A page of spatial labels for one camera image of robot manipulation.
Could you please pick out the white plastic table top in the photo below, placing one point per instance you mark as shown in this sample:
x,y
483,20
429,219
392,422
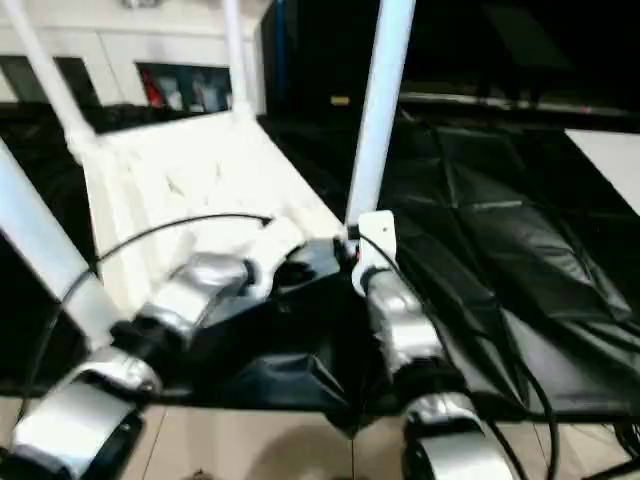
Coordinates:
x,y
200,170

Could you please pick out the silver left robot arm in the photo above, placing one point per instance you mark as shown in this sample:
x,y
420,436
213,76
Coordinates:
x,y
190,290

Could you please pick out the black work mat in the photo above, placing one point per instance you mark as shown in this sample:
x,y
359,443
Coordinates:
x,y
500,250

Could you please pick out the black case with gold label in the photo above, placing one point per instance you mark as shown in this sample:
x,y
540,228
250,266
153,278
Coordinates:
x,y
325,50

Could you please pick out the grey left robot foot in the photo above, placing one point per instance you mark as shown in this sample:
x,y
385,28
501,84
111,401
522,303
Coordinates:
x,y
201,475

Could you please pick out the dark metal rod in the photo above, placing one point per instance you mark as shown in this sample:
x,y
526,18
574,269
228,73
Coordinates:
x,y
525,105

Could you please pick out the white flat board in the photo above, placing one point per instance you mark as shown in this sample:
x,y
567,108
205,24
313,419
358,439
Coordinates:
x,y
610,165

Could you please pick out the white glass-door cabinet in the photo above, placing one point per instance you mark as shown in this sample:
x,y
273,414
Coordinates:
x,y
125,40

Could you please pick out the black metal stand leg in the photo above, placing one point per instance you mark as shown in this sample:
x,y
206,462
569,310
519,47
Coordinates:
x,y
615,467

